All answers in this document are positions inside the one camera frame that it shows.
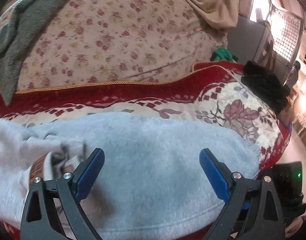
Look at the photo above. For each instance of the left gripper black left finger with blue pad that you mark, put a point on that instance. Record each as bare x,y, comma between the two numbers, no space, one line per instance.
40,219

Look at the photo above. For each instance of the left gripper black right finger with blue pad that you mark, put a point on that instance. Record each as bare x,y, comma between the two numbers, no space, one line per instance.
237,192

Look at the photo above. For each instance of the light grey fleece pant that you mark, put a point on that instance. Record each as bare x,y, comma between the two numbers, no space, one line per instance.
151,186

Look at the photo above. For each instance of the black fuzzy cloth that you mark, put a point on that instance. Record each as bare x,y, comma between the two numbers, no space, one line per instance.
265,85

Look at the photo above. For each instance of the red cream floral blanket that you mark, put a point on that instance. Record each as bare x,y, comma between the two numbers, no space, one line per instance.
211,93

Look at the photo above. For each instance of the green cloth item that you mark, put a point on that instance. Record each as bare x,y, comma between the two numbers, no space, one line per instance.
221,54

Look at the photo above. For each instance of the white window grille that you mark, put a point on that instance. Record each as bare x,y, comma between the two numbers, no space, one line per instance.
287,30

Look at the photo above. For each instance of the grey-green fuzzy cardigan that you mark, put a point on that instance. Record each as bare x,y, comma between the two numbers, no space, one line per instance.
28,19

